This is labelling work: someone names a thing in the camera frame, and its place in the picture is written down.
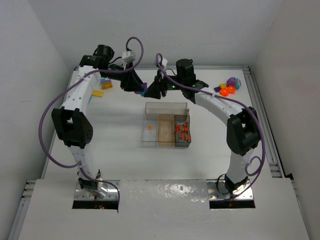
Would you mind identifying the right aluminium rail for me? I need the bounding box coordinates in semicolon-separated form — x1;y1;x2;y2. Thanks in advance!
243;67;285;178

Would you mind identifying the yellow lego brick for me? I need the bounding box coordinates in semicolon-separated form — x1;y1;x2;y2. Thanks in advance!
219;83;227;90

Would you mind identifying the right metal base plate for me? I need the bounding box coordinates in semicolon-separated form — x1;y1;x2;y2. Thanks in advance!
207;179;254;201

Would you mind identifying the amber small container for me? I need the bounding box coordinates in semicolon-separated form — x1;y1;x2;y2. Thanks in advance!
158;114;175;147

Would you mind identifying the orange funnel lego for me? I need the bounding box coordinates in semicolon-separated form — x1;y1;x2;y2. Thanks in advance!
219;88;230;97
227;85;237;94

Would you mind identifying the upper orange funnel lego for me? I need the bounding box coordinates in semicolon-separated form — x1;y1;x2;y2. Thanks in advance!
227;85;237;94

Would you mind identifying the clear long container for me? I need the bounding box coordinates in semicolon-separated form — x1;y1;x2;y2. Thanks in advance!
144;102;189;115

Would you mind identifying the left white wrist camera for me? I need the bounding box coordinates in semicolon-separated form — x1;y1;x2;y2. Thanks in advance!
122;50;135;64

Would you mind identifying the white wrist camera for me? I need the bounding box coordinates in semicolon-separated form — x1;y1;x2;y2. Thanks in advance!
160;58;168;70
122;50;135;64

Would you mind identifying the metal base plate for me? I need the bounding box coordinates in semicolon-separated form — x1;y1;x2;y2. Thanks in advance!
207;179;254;201
74;183;119;201

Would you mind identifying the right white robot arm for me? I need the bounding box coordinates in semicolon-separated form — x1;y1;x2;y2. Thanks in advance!
144;54;262;194

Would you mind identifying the aluminium rail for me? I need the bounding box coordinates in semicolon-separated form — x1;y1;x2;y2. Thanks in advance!
7;180;36;240
243;67;285;178

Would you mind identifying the left aluminium rail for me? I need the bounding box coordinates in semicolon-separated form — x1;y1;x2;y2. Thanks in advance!
7;180;36;240

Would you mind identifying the long yellow lego plate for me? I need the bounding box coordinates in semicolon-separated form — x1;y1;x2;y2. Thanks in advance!
91;90;104;98

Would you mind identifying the teal grey lego cylinder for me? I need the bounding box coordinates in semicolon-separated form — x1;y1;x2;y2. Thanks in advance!
234;78;242;90

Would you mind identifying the dark purple lego brick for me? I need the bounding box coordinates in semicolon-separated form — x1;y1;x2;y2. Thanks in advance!
134;82;148;95

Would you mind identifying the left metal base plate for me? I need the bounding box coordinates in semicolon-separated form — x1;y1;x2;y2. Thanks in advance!
74;183;119;201

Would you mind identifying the yellow black striped lego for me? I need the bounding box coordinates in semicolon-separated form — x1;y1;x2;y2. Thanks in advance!
101;83;113;90

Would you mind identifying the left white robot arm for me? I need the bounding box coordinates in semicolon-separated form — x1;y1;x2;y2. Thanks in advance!
51;44;144;192

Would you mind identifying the lower orange funnel lego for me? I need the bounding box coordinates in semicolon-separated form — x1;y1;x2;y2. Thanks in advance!
219;88;230;97

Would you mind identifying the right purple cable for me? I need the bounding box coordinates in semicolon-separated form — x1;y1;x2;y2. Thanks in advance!
155;52;266;201

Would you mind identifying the clear small container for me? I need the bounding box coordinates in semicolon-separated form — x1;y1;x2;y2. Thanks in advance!
141;114;159;148

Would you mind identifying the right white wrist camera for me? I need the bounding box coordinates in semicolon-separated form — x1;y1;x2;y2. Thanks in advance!
160;58;168;70

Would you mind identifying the grey small container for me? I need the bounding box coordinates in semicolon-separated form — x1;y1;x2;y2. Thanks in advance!
174;114;192;148

